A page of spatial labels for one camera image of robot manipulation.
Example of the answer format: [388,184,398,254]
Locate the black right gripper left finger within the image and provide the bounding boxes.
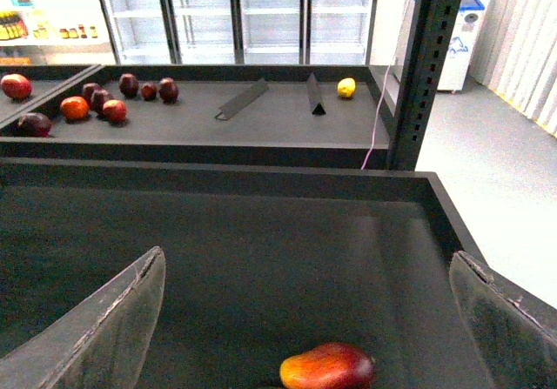
[1,246,166,388]

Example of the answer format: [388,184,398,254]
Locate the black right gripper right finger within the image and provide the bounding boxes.
[449,251,556,388]

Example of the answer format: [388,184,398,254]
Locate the red apple on shelf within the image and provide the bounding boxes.
[103,99,127,124]

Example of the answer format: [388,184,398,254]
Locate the black lower shelf tray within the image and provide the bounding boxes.
[1,158,493,388]

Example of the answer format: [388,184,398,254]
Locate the black shelf tray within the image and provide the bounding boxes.
[1,158,493,388]
[1,64,394,169]

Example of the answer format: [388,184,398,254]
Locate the red orange mango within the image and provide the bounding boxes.
[279,342,376,388]

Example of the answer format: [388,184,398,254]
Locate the dark purple fruit front left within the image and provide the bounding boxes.
[17,112,52,137]

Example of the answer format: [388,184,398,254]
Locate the orange fruit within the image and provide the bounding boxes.
[60,96,90,122]

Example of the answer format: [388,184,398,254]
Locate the dark red fruit pair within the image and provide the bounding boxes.
[82,83,113,116]

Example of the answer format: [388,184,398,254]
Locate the small dark red fruit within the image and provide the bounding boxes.
[140,82,158,101]

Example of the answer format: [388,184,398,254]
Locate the dark red fruit back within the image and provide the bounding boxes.
[118,73,139,98]

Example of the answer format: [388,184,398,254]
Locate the dark red fruit right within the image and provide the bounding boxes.
[158,77,179,104]

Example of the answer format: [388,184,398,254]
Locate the red fruit far left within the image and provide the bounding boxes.
[1,73,32,100]

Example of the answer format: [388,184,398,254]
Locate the black flat divider strip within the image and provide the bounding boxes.
[215,78,269,121]

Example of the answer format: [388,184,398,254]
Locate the yellow lemon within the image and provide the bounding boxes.
[337,77,356,99]

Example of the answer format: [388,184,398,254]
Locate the black upper shelf tray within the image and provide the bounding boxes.
[1,64,394,169]

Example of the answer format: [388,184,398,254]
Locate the black triangular divider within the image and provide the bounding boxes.
[306,72,326,116]

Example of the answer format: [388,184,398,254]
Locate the white blue chest freezer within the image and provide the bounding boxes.
[392,0,485,93]

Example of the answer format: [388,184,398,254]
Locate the glass door refrigerator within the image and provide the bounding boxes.
[100,0,377,64]

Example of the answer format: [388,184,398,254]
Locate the bottles on white shelf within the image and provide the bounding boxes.
[1,10,99,41]

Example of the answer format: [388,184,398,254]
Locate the black metal shelf post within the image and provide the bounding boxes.
[386,0,461,171]

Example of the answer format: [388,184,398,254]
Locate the pink cable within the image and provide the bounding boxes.
[360,0,414,171]

